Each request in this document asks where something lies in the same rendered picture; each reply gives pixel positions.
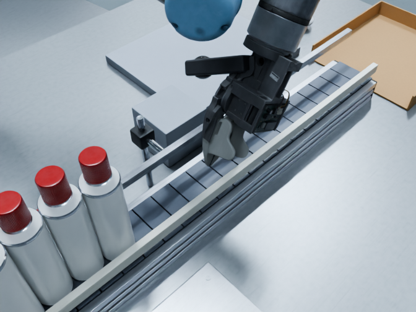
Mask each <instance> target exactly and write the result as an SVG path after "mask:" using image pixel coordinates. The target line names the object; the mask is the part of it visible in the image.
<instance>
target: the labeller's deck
mask: <svg viewBox="0 0 416 312"><path fill-rule="evenodd" d="M151 312H262V311H261V310H260V309H259V308H258V307H257V306H256V305H255V304H254V303H253V302H252V301H251V300H250V299H249V298H247V297H246V296H245V295H244V294H243V293H242V292H241V291H240V290H238V289H237V288H236V287H235V286H234V285H233V284H232V283H231V282H230V281H229V280H228V279H227V278H226V277H225V276H224V275H223V274H222V273H221V272H219V271H218V270H217V269H216V268H215V267H214V266H213V265H212V264H211V263H210V262H207V263H206V264H205V265H204V266H202V267H201V268H200V269H199V270H198V271H197V272H196V273H195V274H193V275H192V276H191V277H190V278H189V279H188V280H187V281H185V282H184V283H183V284H182V285H180V286H179V287H178V288H177V289H176V290H175V291H174V292H173V293H171V294H170V295H169V296H168V297H167V298H166V299H164V301H162V302H161V303H160V304H159V305H158V306H156V307H155V308H154V309H153V310H152V311H151Z"/></svg>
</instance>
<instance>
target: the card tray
mask: <svg viewBox="0 0 416 312"><path fill-rule="evenodd" d="M347 28H349V29H351V30H352V34H351V36H349V37H348V38H346V39H345V40H344V41H342V42H341V43H339V44H338V45H336V46H335V47H333V48H332V49H330V50H329V51H327V52H326V53H324V54H323V55H322V56H320V57H319V58H317V59H315V60H314V62H316V63H318V64H320V65H322V66H326V65H327V64H329V63H330V62H332V61H334V60H336V61H338V62H339V61H340V62H342V63H344V64H346V65H348V66H350V67H352V68H354V69H356V70H358V71H360V72H362V71H363V70H364V69H366V68H367V67H368V66H369V65H370V64H372V63H376V64H377V65H378V67H377V70H376V72H375V73H374V74H373V75H372V76H370V77H372V79H373V80H375V81H377V84H376V87H375V91H374V93H375V94H377V95H379V96H380V97H383V98H385V99H386V100H388V101H390V102H392V103H394V104H396V105H397V106H399V107H401V108H403V109H405V110H407V111H409V110H410V109H411V108H412V107H413V106H414V105H415V104H416V14H413V13H411V12H409V11H406V10H403V9H401V8H399V7H396V6H393V5H392V4H389V3H387V2H384V1H380V2H378V3H376V4H375V5H373V6H371V7H370V8H369V9H367V10H365V11H364V12H362V13H361V14H359V15H358V16H356V17H355V18H353V19H352V20H350V21H348V22H347V23H346V24H344V25H343V26H341V27H339V28H338V29H336V30H335V31H333V32H332V33H330V34H328V35H327V36H325V37H324V38H322V39H321V40H320V41H317V42H316V43H315V44H313V46H312V49H311V51H313V50H315V49H316V48H318V47H319V46H321V45H323V44H324V43H325V42H327V41H329V40H330V39H331V38H333V37H335V36H336V35H338V34H339V33H340V32H342V31H344V30H345V29H347Z"/></svg>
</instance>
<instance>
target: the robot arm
mask: <svg viewBox="0 0 416 312"><path fill-rule="evenodd" d="M157 1H159V2H161V3H162V4H164V5H165V13H166V17H167V19H168V21H169V23H171V25H172V26H173V27H174V28H175V30H176V31H177V32H178V33H179V34H180V35H182V36H183V37H185V38H187V39H190V40H194V41H211V40H214V39H216V38H218V37H220V36H222V35H223V34H224V33H225V32H226V31H227V30H228V29H229V28H230V27H231V25H232V23H233V20H234V18H235V16H236V15H237V13H238V12H239V10H240V8H241V5H242V1H243V0H157ZM319 2H320V0H259V2H258V5H257V6H256V9H255V12H254V14H253V16H252V19H251V22H250V23H249V26H248V29H247V32H248V34H249V35H246V38H245V40H244V42H243V45H244V46H245V47H247V49H249V50H251V51H252V55H236V56H224V57H217V58H210V57H208V56H198V57H197V58H195V59H192V60H186V61H185V63H184V64H185V74H186V75H187V76H196V77H197V78H198V79H208V78H209V77H210V76H211V75H221V74H229V76H227V77H226V79H225V80H223V81H222V83H220V85H219V87H218V89H217V91H216V93H215V95H214V96H213V97H212V101H211V103H210V105H209V107H208V109H207V111H206V114H205V117H204V121H203V127H202V138H203V139H202V149H203V155H204V161H205V164H206V165H207V166H212V164H213V163H214V162H215V161H216V160H217V159H218V158H219V157H220V158H224V159H225V160H233V159H234V157H235V156H236V157H239V158H245V157H246V156H247V154H248V152H249V147H248V146H247V144H246V142H245V140H244V138H243V135H244V133H245V131H246V132H248V133H250V134H252V133H257V132H267V131H276V129H277V127H278V125H279V123H280V121H281V119H282V117H283V115H284V113H285V110H286V109H287V107H288V104H289V103H290V100H289V97H290V92H289V91H288V90H285V88H286V86H287V84H288V81H289V79H290V77H291V75H292V73H293V72H299V71H300V69H301V66H302V64H303V63H302V62H300V61H298V60H296V59H295V58H293V57H292V56H293V54H292V53H294V52H296V50H297V48H298V46H299V44H300V42H301V39H302V38H303V36H304V34H305V31H306V29H307V27H308V25H309V23H310V20H311V18H312V16H313V14H314V12H315V10H316V8H317V6H318V4H319ZM284 90H285V91H287V92H288V99H286V98H285V97H284V95H283V92H284ZM282 95H283V96H282ZM224 114H226V116H225V117H224Z"/></svg>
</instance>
